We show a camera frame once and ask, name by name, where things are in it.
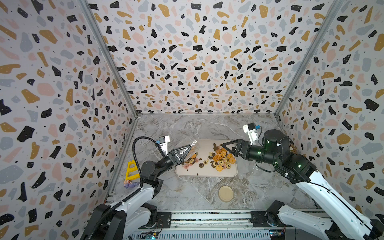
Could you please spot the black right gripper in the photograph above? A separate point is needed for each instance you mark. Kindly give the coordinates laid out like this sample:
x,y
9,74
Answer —
x,y
243,144

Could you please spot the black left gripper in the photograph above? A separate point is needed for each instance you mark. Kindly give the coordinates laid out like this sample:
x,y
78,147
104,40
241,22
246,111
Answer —
x,y
174,155

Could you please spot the orange pretzel cookie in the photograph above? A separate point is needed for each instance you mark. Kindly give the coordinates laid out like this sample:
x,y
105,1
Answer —
x,y
217,157

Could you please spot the yellow flower cookie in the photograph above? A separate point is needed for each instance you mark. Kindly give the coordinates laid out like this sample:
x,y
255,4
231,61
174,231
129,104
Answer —
x,y
219,168

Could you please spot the beige round jar lid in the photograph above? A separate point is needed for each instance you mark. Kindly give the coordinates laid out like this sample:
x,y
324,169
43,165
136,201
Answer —
x,y
226,194

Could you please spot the jar with beige lid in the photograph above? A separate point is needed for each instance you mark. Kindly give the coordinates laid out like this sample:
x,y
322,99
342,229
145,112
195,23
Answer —
x,y
188,147

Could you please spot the clear plastic cookie jar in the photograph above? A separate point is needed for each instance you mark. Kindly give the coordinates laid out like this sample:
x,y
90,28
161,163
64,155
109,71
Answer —
x,y
255,171

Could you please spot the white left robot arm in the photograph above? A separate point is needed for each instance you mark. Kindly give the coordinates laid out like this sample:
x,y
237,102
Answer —
x,y
117,221

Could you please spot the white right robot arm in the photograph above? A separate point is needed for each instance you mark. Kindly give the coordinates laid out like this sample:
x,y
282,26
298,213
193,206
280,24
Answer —
x,y
344,222

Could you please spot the beige plastic tray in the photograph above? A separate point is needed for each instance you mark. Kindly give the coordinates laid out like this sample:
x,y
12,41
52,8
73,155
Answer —
x,y
194,166

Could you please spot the yellow plastic triangle toy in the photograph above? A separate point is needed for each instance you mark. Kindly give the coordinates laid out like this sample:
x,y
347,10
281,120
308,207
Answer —
x,y
132,172

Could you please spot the small colourful wrapped toy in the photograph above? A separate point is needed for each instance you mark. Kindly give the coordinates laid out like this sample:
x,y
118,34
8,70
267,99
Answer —
x,y
130,184

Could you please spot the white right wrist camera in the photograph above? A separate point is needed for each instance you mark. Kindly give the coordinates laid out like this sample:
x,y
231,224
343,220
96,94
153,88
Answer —
x,y
252,130

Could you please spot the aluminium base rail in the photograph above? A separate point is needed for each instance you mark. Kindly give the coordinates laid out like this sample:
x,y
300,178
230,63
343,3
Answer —
x,y
218,225

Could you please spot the metal corner post left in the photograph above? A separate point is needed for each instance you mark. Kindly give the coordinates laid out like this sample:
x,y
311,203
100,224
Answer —
x,y
93,25

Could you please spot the metal corner post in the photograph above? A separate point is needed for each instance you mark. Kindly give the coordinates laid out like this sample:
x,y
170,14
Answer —
x,y
331,14
93,25

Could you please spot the metal corner post right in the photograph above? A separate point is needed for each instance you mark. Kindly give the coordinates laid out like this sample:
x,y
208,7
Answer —
x,y
331,14

